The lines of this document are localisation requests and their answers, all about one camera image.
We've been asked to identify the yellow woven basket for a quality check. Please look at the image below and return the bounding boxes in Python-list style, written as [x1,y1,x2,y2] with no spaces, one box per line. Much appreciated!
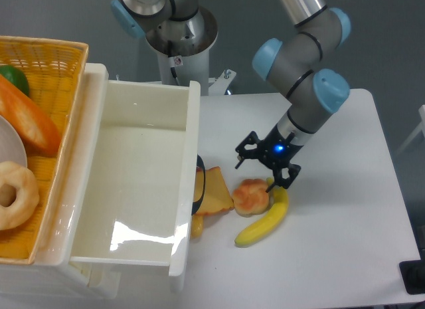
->
[1,36,88,265]

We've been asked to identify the white furniture leg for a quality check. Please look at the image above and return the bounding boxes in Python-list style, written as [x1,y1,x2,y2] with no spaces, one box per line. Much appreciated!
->
[395,105,425,157]

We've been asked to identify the round swirl bread roll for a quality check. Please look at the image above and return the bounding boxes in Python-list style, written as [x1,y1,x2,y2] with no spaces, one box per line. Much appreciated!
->
[232,179,269,217]

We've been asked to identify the white open plastic drawer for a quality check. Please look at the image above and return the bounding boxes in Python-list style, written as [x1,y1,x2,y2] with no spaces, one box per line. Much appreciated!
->
[71,81,201,278]

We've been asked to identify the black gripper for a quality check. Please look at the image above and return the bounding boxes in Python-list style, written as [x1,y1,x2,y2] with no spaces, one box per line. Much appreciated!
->
[235,126,301,193]

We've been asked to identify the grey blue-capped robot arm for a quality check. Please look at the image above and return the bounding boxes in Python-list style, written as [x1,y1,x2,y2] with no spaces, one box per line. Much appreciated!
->
[110,0,351,188]

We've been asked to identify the black cable on pedestal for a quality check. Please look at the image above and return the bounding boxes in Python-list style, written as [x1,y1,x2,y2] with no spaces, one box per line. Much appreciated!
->
[167,41,182,86]

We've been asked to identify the yellow banana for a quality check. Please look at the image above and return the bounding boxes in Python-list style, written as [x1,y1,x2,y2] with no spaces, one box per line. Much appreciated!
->
[234,178,290,247]

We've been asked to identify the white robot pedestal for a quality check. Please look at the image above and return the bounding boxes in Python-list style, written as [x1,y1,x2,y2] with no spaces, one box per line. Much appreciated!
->
[155,48,237,96]

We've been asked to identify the black device at table edge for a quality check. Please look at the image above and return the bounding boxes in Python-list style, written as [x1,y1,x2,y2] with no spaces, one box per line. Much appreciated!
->
[399,260,425,295]

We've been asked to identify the pale ring donut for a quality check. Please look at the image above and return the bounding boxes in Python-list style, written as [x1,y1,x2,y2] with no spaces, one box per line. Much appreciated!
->
[1,161,39,230]

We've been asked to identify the orange baguette loaf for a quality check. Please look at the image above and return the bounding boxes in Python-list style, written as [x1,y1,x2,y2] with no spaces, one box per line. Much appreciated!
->
[1,76,62,157]

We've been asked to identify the toasted bread slice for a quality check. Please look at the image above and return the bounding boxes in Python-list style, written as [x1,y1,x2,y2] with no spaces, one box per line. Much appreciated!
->
[197,166,234,216]

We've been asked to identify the white plate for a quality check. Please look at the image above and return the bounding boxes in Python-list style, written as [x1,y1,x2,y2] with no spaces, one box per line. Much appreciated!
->
[0,117,27,167]

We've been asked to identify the green round fruit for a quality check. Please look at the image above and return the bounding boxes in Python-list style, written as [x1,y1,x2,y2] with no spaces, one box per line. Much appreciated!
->
[0,64,30,96]

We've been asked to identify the black drawer handle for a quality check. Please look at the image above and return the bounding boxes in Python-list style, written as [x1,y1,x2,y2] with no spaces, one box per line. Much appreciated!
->
[191,155,206,215]

